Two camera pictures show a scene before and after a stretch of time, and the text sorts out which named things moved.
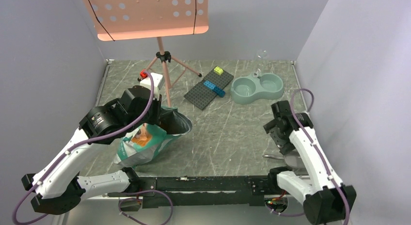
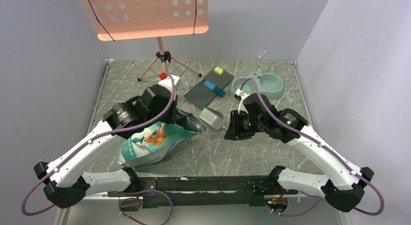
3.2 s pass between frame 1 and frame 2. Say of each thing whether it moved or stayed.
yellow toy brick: stayed
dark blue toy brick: stayed
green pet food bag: moved
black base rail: stayed
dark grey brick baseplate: stayed
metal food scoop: moved
